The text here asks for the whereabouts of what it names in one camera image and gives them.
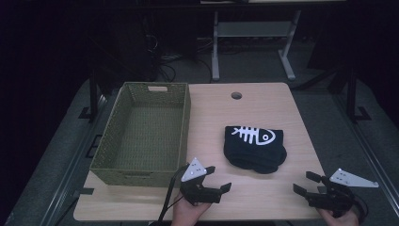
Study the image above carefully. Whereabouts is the black cloth with fishbone print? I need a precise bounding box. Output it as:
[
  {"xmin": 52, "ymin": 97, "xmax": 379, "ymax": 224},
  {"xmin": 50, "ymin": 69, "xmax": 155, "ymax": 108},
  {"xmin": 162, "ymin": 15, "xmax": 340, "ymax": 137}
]
[{"xmin": 223, "ymin": 125, "xmax": 288, "ymax": 175}]

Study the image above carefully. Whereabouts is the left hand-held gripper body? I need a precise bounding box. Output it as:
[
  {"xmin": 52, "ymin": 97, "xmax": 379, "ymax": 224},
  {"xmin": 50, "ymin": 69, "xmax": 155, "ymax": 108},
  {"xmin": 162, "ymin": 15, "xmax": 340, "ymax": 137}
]
[{"xmin": 179, "ymin": 157, "xmax": 223, "ymax": 207}]

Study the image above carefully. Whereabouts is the grey metal desk frame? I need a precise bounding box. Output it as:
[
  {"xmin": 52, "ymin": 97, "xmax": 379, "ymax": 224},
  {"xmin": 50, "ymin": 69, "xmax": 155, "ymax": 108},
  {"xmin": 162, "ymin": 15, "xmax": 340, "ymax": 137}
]
[{"xmin": 211, "ymin": 9, "xmax": 302, "ymax": 82}]

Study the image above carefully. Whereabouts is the green woven basket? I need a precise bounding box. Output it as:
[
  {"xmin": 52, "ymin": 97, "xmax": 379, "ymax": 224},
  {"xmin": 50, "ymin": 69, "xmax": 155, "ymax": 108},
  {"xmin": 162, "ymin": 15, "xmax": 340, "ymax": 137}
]
[{"xmin": 89, "ymin": 81, "xmax": 192, "ymax": 188}]

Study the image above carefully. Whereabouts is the person's right hand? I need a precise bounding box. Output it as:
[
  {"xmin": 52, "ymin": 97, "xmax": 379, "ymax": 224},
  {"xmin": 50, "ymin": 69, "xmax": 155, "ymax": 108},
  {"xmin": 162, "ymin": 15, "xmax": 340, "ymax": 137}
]
[{"xmin": 316, "ymin": 206, "xmax": 360, "ymax": 226}]

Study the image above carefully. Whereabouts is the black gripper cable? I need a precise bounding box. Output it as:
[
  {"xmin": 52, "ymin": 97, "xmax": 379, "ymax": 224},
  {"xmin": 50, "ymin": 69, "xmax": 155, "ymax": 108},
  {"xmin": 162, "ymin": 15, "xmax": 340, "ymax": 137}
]
[
  {"xmin": 150, "ymin": 163, "xmax": 190, "ymax": 226},
  {"xmin": 351, "ymin": 192, "xmax": 370, "ymax": 226}
]

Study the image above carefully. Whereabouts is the bundle of floor cables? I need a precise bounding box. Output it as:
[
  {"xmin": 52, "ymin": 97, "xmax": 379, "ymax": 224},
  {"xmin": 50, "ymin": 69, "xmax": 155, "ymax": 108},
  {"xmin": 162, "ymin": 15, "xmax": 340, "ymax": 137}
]
[{"xmin": 143, "ymin": 31, "xmax": 215, "ymax": 84}]

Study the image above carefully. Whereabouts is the metal floor rail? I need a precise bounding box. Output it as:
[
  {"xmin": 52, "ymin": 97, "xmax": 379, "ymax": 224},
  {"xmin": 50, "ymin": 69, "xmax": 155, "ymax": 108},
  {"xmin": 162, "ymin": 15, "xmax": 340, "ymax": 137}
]
[
  {"xmin": 39, "ymin": 93, "xmax": 109, "ymax": 226},
  {"xmin": 331, "ymin": 93, "xmax": 399, "ymax": 205}
]

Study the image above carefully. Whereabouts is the black metal stand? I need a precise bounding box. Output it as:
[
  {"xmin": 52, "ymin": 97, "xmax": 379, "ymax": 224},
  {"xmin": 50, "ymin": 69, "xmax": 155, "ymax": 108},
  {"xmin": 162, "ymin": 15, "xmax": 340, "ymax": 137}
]
[
  {"xmin": 78, "ymin": 69, "xmax": 106, "ymax": 123},
  {"xmin": 345, "ymin": 66, "xmax": 373, "ymax": 123}
]

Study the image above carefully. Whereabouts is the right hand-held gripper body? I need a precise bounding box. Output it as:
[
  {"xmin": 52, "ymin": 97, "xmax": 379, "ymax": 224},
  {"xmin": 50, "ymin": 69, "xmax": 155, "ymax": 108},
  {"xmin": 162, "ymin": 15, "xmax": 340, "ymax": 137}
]
[{"xmin": 309, "ymin": 168, "xmax": 380, "ymax": 218}]

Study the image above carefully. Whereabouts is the person's left hand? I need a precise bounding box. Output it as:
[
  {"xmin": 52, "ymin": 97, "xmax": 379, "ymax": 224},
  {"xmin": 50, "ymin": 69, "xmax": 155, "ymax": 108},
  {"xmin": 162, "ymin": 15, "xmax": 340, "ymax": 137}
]
[{"xmin": 170, "ymin": 191, "xmax": 212, "ymax": 226}]

